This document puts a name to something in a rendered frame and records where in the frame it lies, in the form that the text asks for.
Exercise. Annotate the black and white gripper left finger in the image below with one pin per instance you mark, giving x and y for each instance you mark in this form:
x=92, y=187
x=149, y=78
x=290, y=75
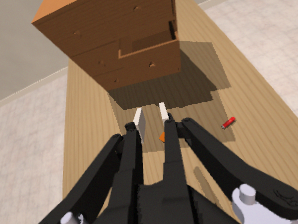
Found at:
x=84, y=202

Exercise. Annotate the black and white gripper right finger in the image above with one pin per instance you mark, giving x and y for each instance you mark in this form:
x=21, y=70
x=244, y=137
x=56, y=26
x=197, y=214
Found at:
x=257, y=198

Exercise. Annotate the small brown chest of drawers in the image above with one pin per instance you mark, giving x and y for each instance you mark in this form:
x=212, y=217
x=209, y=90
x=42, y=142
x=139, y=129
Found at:
x=50, y=8

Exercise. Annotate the red battery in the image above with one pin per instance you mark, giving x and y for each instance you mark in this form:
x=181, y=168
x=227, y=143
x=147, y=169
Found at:
x=228, y=122

